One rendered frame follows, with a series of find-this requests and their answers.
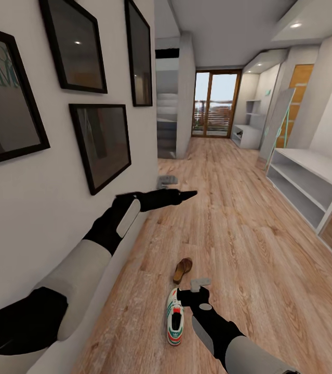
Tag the standing mirror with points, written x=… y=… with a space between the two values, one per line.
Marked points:
x=274 y=129

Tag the gym shoe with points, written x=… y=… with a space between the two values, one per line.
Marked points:
x=175 y=319

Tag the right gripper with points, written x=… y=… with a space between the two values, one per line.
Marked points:
x=187 y=297

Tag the sandal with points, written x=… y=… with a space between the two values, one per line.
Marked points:
x=183 y=267

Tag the stairs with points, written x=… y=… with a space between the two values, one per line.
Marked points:
x=167 y=58

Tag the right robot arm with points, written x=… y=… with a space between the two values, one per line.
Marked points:
x=237 y=353

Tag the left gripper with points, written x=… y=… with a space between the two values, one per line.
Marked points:
x=171 y=197

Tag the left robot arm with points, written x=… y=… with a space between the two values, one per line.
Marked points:
x=56 y=306

